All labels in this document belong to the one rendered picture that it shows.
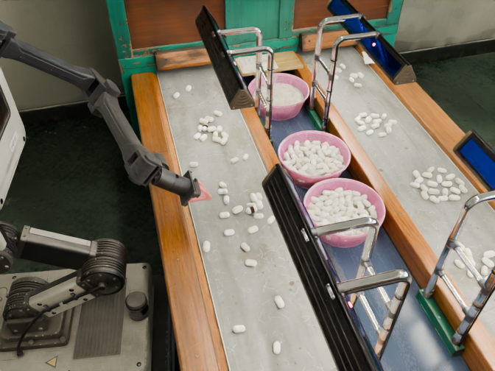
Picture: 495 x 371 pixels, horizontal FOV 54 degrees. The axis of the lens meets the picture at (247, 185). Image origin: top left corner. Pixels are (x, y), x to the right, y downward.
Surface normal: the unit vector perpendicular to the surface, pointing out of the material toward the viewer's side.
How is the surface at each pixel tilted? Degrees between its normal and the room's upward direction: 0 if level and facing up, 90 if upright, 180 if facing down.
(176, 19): 90
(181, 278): 0
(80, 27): 90
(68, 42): 90
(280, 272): 0
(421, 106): 0
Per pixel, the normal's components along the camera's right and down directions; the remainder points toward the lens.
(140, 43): 0.25, 0.67
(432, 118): 0.00, -0.72
